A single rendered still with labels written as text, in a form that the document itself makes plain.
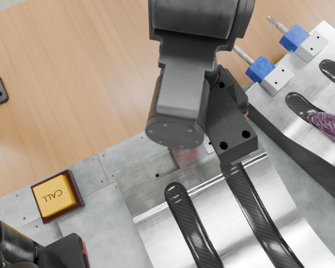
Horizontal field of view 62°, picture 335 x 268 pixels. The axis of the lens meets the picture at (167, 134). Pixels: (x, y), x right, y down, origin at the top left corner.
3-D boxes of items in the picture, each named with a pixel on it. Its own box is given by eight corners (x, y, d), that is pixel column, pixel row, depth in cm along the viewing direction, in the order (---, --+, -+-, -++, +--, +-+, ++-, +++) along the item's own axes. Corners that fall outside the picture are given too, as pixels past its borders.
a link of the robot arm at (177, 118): (217, 155, 29) (252, 89, 18) (135, 141, 29) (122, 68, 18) (226, 67, 34) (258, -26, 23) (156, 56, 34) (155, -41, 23)
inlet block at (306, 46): (256, 31, 63) (264, 15, 58) (270, 18, 64) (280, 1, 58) (301, 69, 60) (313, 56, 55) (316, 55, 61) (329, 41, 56)
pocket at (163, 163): (143, 161, 53) (141, 158, 49) (168, 149, 53) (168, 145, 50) (153, 183, 51) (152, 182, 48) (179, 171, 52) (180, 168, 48)
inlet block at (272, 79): (223, 60, 61) (228, 47, 56) (239, 47, 62) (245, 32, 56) (268, 101, 58) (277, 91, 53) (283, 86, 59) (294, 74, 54)
